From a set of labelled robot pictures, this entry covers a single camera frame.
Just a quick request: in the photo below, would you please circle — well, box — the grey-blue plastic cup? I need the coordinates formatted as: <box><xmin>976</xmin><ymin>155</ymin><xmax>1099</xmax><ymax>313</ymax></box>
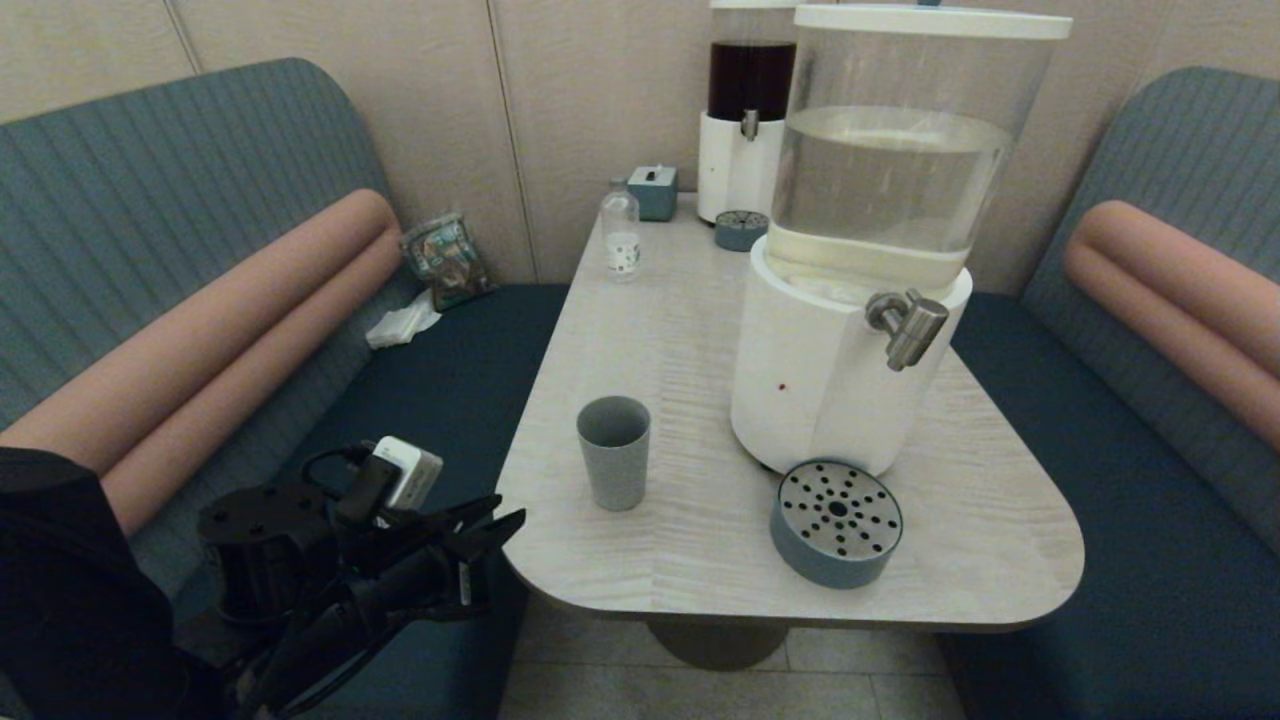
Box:
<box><xmin>576</xmin><ymin>396</ymin><xmax>652</xmax><ymax>512</ymax></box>

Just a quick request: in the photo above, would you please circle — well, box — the dark blue seat cushion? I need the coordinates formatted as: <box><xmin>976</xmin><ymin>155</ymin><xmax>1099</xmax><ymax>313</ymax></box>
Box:
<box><xmin>935</xmin><ymin>292</ymin><xmax>1280</xmax><ymax>720</ymax></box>
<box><xmin>175</xmin><ymin>284</ymin><xmax>571</xmax><ymax>720</ymax></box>

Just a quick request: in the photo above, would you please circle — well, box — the crumpled white tissue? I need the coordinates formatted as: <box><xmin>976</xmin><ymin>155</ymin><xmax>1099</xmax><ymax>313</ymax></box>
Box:
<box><xmin>365</xmin><ymin>289</ymin><xmax>444</xmax><ymax>350</ymax></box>

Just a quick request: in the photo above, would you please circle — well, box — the green printed snack bag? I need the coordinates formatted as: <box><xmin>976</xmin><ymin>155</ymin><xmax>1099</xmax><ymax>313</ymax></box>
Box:
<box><xmin>401</xmin><ymin>210</ymin><xmax>495</xmax><ymax>312</ymax></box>

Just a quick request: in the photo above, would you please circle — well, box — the clear bottle with white label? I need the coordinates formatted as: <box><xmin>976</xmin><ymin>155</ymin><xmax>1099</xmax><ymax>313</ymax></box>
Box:
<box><xmin>601</xmin><ymin>178</ymin><xmax>642</xmax><ymax>283</ymax></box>

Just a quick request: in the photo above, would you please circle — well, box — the large round perforated drip tray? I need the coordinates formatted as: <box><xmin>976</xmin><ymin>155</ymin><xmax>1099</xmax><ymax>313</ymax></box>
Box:
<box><xmin>769</xmin><ymin>459</ymin><xmax>904</xmax><ymax>590</ymax></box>

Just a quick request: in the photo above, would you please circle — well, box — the large clear water dispenser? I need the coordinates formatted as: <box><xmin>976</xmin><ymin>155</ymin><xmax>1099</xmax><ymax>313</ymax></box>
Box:
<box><xmin>730</xmin><ymin>0</ymin><xmax>1074</xmax><ymax>478</ymax></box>

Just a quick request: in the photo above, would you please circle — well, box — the blue-grey tissue box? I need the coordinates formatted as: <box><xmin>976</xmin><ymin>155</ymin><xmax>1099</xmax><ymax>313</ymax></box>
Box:
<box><xmin>628</xmin><ymin>165</ymin><xmax>680</xmax><ymax>222</ymax></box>

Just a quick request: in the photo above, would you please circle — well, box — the small round drip tray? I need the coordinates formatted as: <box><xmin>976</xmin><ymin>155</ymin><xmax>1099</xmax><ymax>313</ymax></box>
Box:
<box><xmin>713</xmin><ymin>210</ymin><xmax>770</xmax><ymax>253</ymax></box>

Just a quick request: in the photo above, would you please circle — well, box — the dark drink dispenser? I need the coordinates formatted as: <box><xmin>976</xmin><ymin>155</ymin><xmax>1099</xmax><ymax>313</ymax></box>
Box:
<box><xmin>697</xmin><ymin>0</ymin><xmax>804</xmax><ymax>226</ymax></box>

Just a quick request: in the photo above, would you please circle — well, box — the metal water dispenser tap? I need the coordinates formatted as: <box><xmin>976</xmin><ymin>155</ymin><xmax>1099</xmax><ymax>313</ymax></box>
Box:
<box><xmin>866</xmin><ymin>289</ymin><xmax>950</xmax><ymax>373</ymax></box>

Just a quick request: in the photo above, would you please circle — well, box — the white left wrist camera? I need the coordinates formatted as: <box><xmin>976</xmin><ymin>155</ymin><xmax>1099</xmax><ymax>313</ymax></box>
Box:
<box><xmin>372</xmin><ymin>436</ymin><xmax>444</xmax><ymax>511</ymax></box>

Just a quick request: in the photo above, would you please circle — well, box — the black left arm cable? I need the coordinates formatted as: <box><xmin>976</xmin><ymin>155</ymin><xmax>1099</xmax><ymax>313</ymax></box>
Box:
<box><xmin>250</xmin><ymin>443</ymin><xmax>401</xmax><ymax>720</ymax></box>

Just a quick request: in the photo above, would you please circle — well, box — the grey table pedestal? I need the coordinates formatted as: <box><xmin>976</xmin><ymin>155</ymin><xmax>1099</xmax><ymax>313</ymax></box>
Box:
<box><xmin>645</xmin><ymin>618</ymin><xmax>791</xmax><ymax>673</ymax></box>

